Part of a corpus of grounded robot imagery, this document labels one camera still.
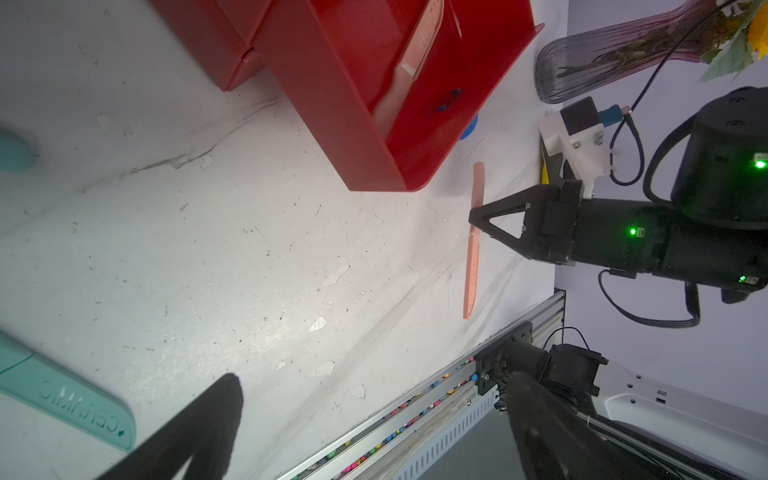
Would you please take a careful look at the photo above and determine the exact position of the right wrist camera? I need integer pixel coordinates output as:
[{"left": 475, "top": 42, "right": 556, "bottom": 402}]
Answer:
[{"left": 537, "top": 97, "right": 630, "bottom": 200}]

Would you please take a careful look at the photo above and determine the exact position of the teal fruit knife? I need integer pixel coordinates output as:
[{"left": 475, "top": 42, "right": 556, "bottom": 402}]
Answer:
[
  {"left": 0, "top": 130, "right": 36, "bottom": 173},
  {"left": 1, "top": 334, "right": 136, "bottom": 452}
]

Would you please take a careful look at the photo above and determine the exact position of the sunflower bouquet in vase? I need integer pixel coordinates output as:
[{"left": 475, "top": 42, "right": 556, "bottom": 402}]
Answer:
[{"left": 534, "top": 1, "right": 767, "bottom": 104}]

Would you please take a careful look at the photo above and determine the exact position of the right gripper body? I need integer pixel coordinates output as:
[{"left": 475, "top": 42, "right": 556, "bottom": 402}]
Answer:
[{"left": 521, "top": 180, "right": 584, "bottom": 264}]

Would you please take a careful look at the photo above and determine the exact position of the red drawer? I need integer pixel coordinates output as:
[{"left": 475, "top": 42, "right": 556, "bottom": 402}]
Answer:
[{"left": 251, "top": 0, "right": 546, "bottom": 193}]

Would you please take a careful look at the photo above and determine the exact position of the pink fruit knife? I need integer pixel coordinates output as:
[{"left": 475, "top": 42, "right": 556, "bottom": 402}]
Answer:
[
  {"left": 372, "top": 0, "right": 445, "bottom": 139},
  {"left": 463, "top": 162, "right": 485, "bottom": 319}
]

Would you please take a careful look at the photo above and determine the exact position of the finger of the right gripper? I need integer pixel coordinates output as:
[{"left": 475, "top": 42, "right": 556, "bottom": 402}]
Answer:
[{"left": 469, "top": 187, "right": 534, "bottom": 260}]

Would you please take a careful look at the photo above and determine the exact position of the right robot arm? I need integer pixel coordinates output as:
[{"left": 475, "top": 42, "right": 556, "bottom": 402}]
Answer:
[{"left": 469, "top": 87, "right": 767, "bottom": 479}]

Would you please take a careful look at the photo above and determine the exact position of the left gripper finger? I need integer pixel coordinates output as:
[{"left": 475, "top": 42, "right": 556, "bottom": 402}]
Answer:
[{"left": 100, "top": 373, "right": 244, "bottom": 479}]

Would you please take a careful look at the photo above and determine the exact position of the red drawer cabinet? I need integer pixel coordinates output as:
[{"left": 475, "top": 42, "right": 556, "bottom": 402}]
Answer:
[{"left": 149, "top": 0, "right": 546, "bottom": 193}]

